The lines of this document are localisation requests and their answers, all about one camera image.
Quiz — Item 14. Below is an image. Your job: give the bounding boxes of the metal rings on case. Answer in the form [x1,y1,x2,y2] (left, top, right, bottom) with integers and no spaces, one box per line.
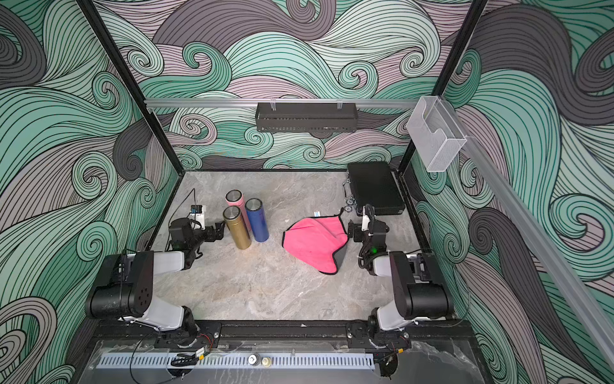
[342,178,357,213]

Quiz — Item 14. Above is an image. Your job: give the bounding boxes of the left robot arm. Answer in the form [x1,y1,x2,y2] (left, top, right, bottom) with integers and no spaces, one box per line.
[85,218,225,339]

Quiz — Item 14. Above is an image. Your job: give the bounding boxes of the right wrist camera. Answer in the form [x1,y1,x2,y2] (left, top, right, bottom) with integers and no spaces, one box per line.
[361,204,375,231]

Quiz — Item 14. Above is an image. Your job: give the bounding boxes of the black case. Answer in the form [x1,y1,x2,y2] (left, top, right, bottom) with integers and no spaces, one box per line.
[347,162,405,216]

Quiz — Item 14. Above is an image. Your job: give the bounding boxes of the white slotted cable duct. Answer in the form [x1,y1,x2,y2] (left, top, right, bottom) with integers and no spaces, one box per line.
[95,352,375,371]

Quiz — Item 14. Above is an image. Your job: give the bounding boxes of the clear plastic wall holder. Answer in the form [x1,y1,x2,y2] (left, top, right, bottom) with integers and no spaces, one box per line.
[406,96,466,173]

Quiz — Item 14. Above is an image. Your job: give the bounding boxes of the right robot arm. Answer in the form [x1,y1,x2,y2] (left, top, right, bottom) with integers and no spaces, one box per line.
[348,219,453,334]

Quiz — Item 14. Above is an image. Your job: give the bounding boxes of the black wall shelf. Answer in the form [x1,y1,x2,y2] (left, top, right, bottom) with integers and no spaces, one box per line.
[255,102,358,134]

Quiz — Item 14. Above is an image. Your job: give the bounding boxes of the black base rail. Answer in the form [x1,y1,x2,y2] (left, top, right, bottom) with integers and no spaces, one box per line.
[89,320,477,351]

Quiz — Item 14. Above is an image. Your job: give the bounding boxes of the pink thermos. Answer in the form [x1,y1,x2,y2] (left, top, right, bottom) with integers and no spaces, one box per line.
[225,189,251,232]

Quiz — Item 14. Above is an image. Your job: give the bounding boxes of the pink microfiber cloth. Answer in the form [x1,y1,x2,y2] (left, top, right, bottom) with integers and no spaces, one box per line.
[281,212,349,275]

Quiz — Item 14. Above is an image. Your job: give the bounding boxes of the blue thermos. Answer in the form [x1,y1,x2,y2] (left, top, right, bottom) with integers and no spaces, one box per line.
[245,198,270,243]

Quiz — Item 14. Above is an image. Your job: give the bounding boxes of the gold thermos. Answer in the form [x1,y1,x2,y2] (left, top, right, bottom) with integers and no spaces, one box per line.
[222,206,251,250]

